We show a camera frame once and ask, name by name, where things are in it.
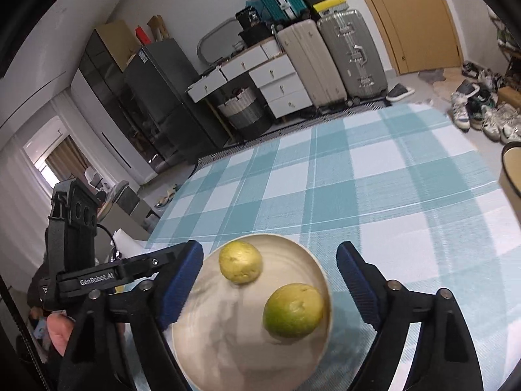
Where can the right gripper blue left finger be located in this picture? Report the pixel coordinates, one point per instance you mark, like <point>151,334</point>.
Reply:
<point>95,357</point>

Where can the woven laundry basket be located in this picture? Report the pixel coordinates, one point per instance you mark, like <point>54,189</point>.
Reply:
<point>246,114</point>

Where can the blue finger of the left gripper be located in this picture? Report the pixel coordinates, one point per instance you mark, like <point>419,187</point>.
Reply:
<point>120,272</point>

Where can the grey slipper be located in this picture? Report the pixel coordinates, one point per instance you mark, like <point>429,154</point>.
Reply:
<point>398,93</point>

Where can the silver suitcase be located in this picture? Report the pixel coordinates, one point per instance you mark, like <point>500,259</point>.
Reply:
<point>355,55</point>

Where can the white drawer desk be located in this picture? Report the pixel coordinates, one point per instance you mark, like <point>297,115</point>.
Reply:
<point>272,73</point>

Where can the black glass cabinet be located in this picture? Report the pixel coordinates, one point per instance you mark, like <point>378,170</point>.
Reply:
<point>104,99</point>

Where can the cream round plate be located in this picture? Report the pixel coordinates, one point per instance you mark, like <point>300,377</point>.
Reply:
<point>219,340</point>

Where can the yellow black box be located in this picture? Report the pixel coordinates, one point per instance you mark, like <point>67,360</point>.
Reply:
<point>327,7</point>

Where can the wooden door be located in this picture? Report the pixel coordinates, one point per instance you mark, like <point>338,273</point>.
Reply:
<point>418,34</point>

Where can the yellow guava fruit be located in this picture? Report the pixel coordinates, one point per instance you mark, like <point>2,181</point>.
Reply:
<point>240,262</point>

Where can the person's left hand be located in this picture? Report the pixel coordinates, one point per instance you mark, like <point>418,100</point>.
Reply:
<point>60,329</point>

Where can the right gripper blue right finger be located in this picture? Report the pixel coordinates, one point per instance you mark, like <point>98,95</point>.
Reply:
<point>445,357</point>

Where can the green yellow citrus fruit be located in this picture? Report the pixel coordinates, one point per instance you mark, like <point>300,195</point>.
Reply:
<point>293,311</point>

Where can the beige suitcase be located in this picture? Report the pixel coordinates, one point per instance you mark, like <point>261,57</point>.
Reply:
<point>310,56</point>

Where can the black refrigerator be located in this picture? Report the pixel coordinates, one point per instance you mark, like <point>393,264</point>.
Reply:
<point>159,76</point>

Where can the checkered teal tablecloth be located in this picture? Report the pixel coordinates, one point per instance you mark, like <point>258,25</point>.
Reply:
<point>406,188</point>

